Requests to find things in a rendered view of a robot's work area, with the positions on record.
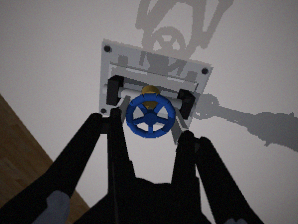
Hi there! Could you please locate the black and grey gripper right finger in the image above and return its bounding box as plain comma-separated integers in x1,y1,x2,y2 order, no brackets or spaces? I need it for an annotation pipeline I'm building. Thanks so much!
171,107,264,224

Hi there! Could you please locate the grey rectangular mounting plate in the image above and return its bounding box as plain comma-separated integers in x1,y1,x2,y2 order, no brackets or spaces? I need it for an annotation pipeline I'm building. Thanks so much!
99,41,211,116

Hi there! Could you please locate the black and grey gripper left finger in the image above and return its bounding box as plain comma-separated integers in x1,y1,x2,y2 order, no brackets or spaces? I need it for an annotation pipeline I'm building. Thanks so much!
0,95,148,224

